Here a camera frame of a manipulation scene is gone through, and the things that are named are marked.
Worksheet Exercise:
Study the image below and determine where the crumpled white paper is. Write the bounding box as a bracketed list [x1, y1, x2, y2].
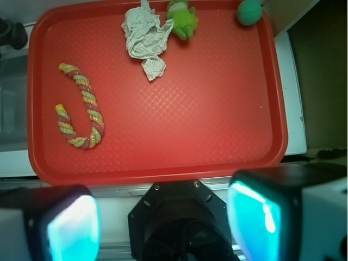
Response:
[121, 1, 174, 82]

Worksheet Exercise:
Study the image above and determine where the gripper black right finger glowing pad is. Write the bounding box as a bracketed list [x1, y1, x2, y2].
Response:
[226, 163, 347, 260]

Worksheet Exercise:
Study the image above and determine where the red plastic tray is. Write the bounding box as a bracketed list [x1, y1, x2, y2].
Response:
[28, 1, 288, 185]

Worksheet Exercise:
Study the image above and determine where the twisted multicolour rope toy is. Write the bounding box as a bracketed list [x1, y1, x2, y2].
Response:
[55, 63, 105, 150]

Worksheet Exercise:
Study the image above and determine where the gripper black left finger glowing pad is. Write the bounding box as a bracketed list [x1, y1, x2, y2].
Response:
[1, 185, 101, 260]

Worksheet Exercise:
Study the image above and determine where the green frog plush toy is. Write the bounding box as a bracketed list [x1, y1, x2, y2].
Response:
[166, 0, 198, 41]

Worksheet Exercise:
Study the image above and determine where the black knob object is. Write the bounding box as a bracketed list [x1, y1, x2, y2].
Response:
[0, 18, 28, 50]

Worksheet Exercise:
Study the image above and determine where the green rubber ball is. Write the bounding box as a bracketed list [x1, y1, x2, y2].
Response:
[237, 0, 263, 26]

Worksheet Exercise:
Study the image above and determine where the black octagonal mount base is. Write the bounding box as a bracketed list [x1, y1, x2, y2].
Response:
[128, 180, 239, 260]

